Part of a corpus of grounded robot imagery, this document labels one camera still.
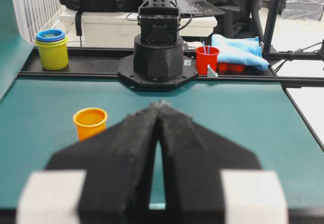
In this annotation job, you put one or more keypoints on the blue plastic cup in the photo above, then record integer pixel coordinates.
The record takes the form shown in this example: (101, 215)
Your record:
(50, 35)

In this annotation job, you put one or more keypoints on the small metal bracket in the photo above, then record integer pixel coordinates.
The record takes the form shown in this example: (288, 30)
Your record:
(211, 74)

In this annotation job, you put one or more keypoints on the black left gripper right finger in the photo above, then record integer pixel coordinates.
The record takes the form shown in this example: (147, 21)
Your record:
(210, 179)

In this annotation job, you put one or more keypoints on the black metal frame post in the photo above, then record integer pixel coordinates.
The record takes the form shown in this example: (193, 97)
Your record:
(270, 25)

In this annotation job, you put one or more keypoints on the red plastic cup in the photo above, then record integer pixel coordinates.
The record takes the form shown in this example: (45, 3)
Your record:
(206, 56)

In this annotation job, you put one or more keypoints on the light blue cloth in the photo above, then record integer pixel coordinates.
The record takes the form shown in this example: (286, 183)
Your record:
(240, 51)

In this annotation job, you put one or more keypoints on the yellow-green plastic cup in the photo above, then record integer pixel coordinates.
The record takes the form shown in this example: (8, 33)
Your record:
(53, 55)

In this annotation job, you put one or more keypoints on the red cups under cloth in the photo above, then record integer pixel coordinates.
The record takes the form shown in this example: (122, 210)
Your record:
(230, 68)

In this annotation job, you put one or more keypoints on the orange plastic cup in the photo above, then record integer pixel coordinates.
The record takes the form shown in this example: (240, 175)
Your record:
(89, 121)

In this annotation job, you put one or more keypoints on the black office chair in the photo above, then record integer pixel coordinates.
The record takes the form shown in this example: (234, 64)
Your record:
(241, 19)

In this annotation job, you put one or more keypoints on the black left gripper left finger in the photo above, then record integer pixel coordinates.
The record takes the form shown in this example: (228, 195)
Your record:
(96, 180)

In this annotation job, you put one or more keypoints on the black laptop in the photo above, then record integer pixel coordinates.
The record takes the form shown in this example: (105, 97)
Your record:
(198, 8)

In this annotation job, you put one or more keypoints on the white storage box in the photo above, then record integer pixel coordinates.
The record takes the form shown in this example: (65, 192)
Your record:
(101, 30)

